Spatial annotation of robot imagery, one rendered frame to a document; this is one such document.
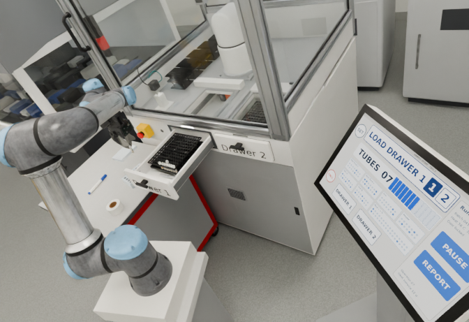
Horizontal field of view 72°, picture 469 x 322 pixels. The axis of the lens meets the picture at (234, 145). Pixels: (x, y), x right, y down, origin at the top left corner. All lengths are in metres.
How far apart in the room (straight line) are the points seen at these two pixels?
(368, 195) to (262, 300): 1.20
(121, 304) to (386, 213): 0.89
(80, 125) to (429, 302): 0.95
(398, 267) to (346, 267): 1.14
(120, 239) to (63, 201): 0.20
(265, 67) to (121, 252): 0.75
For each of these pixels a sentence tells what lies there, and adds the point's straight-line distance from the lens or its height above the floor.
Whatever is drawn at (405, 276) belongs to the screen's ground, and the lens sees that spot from 0.90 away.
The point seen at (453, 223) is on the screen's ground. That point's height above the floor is 1.13.
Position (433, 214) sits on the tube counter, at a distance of 0.86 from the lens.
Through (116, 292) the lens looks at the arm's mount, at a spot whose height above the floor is 0.84.
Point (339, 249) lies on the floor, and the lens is 2.10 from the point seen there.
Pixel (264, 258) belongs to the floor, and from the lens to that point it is 2.12.
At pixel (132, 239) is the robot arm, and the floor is 1.06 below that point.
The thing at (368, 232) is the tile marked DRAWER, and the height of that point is 1.00.
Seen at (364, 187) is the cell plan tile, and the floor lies 1.06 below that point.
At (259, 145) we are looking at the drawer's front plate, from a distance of 1.39.
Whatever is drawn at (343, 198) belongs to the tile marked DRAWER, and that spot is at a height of 1.00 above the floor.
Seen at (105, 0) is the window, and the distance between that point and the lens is 1.53.
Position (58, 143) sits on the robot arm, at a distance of 0.98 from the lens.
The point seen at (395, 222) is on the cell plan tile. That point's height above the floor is 1.06.
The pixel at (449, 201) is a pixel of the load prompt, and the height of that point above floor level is 1.16.
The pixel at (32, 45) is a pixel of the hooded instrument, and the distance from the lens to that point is 2.07.
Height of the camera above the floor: 1.80
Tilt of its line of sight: 38 degrees down
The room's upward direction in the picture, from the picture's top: 21 degrees counter-clockwise
